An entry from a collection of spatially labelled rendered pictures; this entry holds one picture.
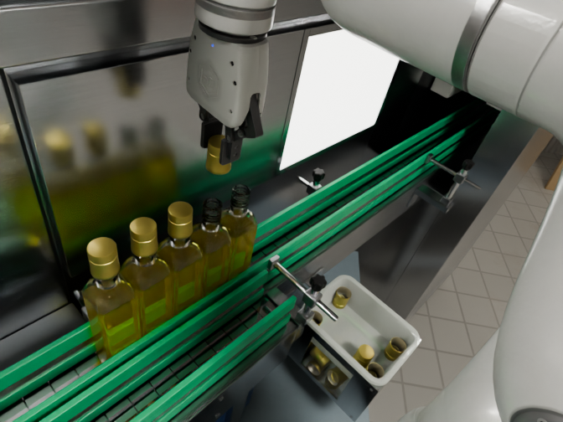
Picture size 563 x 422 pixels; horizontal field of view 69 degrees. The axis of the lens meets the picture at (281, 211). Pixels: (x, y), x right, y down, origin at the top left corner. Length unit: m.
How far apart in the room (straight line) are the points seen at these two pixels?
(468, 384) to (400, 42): 0.30
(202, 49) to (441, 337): 2.06
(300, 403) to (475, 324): 1.58
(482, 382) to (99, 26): 0.54
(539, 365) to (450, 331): 2.14
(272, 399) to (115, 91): 0.78
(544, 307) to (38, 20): 0.51
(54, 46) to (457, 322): 2.25
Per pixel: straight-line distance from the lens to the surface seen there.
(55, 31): 0.54
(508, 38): 0.27
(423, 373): 2.20
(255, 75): 0.47
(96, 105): 0.59
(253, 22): 0.45
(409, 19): 0.30
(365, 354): 0.92
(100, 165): 0.64
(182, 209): 0.59
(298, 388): 1.11
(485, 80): 0.29
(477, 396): 0.43
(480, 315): 2.58
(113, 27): 0.57
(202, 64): 0.51
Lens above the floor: 1.74
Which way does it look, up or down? 42 degrees down
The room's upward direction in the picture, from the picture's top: 14 degrees clockwise
